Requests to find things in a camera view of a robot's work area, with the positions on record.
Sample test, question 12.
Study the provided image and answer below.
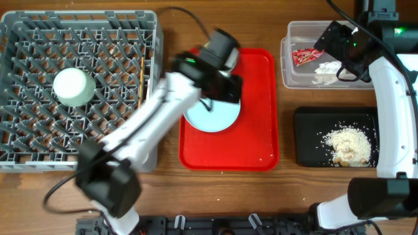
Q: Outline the white napkin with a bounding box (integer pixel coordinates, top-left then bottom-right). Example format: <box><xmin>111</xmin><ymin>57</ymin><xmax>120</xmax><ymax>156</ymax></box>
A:
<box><xmin>312</xmin><ymin>61</ymin><xmax>341</xmax><ymax>86</ymax></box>

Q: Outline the red snack wrapper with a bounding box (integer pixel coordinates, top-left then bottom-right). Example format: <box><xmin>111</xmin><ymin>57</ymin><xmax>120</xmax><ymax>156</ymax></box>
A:
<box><xmin>292</xmin><ymin>48</ymin><xmax>324</xmax><ymax>67</ymax></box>

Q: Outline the wooden chopstick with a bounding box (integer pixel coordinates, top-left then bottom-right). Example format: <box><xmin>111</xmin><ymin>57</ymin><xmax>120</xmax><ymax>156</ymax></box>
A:
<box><xmin>138</xmin><ymin>56</ymin><xmax>145</xmax><ymax>108</ymax></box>

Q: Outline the rice food waste pile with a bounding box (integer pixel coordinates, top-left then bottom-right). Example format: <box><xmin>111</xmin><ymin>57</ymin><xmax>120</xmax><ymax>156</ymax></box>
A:
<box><xmin>314</xmin><ymin>121</ymin><xmax>379</xmax><ymax>167</ymax></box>

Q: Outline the green bowl with food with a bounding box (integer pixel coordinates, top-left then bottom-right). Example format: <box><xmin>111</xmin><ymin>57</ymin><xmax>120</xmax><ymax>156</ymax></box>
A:
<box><xmin>53</xmin><ymin>68</ymin><xmax>96</xmax><ymax>107</ymax></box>

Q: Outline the white plastic fork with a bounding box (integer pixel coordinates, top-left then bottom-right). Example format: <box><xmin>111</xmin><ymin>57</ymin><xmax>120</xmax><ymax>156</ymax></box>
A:
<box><xmin>145</xmin><ymin>78</ymin><xmax>153</xmax><ymax>100</ymax></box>

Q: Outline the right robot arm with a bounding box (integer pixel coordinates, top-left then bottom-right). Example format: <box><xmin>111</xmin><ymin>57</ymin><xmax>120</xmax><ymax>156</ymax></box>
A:
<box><xmin>306</xmin><ymin>1</ymin><xmax>417</xmax><ymax>232</ymax></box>

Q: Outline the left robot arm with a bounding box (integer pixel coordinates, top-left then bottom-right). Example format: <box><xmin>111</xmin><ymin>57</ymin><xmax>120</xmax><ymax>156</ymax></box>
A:
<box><xmin>75</xmin><ymin>29</ymin><xmax>243</xmax><ymax>234</ymax></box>

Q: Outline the grey dishwasher rack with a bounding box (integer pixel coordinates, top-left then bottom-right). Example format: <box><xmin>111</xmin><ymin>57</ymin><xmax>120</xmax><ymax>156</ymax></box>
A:
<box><xmin>1</xmin><ymin>10</ymin><xmax>164</xmax><ymax>173</ymax></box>

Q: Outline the light blue plate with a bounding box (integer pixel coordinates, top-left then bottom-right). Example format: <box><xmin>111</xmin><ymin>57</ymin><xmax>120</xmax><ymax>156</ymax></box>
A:
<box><xmin>184</xmin><ymin>98</ymin><xmax>241</xmax><ymax>133</ymax></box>

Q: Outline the clear plastic bin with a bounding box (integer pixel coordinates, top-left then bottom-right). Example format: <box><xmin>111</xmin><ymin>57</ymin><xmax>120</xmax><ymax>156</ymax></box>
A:
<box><xmin>280</xmin><ymin>21</ymin><xmax>373</xmax><ymax>90</ymax></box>

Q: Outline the black plastic tray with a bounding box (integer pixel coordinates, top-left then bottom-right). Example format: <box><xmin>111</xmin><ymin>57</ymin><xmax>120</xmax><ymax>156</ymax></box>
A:
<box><xmin>294</xmin><ymin>107</ymin><xmax>379</xmax><ymax>167</ymax></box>

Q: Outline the red plastic tray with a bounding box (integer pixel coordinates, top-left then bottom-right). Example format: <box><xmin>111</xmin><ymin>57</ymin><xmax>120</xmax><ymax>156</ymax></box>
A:
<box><xmin>178</xmin><ymin>48</ymin><xmax>279</xmax><ymax>171</ymax></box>

